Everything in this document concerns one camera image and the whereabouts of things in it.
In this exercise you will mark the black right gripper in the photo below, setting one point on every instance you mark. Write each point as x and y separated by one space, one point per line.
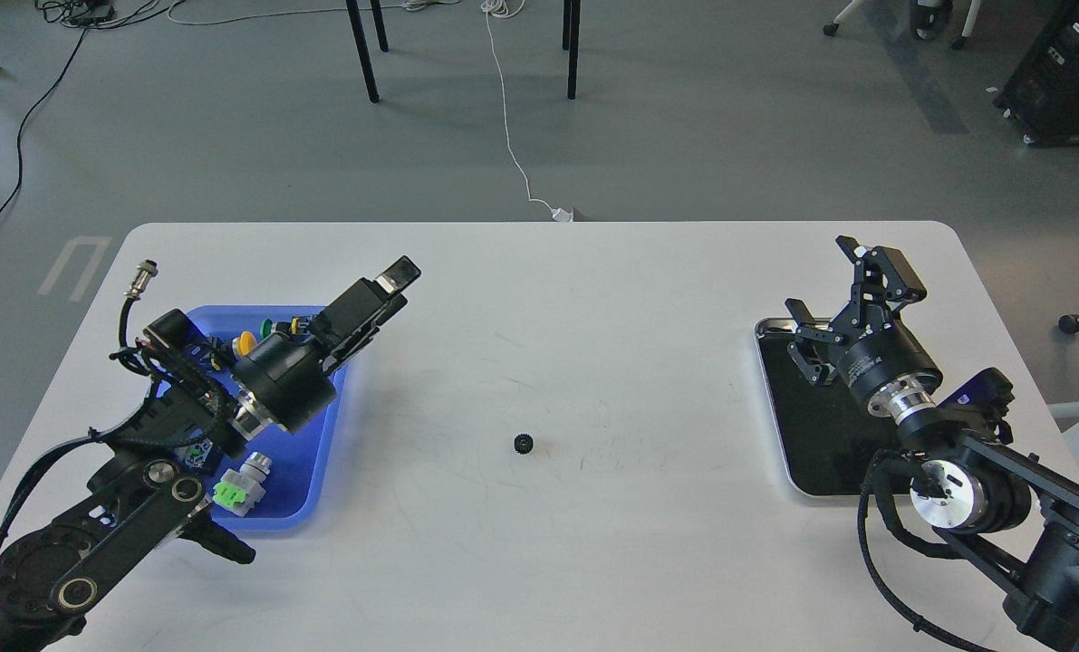
867 346

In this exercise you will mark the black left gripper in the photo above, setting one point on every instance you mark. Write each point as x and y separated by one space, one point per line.
286 383

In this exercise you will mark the small black gear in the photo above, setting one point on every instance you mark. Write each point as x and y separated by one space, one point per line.
523 444

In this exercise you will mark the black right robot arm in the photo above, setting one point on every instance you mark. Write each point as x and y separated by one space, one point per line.
953 488

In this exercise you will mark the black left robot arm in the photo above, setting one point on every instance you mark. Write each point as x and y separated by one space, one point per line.
199 391

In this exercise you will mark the silver metal tray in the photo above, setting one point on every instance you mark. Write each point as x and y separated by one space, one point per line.
824 439

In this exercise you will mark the black table leg left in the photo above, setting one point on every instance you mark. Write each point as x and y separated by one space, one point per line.
361 43

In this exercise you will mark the black table leg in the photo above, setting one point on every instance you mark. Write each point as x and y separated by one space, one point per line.
361 43
572 17

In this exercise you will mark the black equipment cart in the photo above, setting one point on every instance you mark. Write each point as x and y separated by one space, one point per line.
1042 95

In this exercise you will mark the white office chair base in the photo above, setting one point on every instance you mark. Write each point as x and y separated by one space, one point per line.
928 20

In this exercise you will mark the black table leg right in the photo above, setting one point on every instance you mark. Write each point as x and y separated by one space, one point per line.
572 17

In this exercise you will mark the yellow push button switch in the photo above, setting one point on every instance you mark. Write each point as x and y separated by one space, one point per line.
242 344

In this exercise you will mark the white green selector switch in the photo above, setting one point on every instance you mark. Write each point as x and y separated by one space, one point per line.
240 491

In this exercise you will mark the red push button switch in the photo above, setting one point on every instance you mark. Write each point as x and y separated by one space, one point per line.
200 457

